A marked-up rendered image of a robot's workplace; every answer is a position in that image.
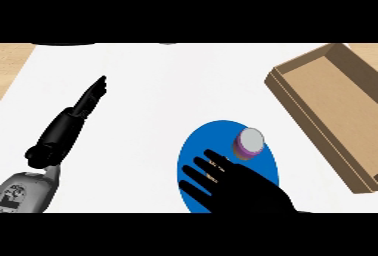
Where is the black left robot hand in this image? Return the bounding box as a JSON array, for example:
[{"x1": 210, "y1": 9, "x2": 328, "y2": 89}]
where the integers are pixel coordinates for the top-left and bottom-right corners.
[{"x1": 24, "y1": 75, "x2": 108, "y2": 169}]

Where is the white placemat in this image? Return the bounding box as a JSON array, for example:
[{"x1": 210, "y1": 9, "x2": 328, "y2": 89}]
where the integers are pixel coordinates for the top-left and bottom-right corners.
[{"x1": 0, "y1": 43, "x2": 378, "y2": 214}]

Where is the blue oval plate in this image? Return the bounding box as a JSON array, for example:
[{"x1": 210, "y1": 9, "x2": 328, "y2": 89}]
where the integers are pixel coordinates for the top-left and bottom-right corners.
[{"x1": 176, "y1": 119, "x2": 281, "y2": 214}]

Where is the brown cardboard box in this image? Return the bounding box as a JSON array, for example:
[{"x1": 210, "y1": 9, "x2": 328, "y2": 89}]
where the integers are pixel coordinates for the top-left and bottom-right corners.
[{"x1": 263, "y1": 43, "x2": 378, "y2": 194}]

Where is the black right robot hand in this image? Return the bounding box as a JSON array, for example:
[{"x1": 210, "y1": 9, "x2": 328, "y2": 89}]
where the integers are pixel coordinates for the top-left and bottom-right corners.
[{"x1": 177, "y1": 148, "x2": 300, "y2": 214}]

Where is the purple cupcake with white icing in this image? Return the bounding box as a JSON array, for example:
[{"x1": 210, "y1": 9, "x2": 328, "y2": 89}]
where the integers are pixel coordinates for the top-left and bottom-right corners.
[{"x1": 232, "y1": 127, "x2": 266, "y2": 162}]

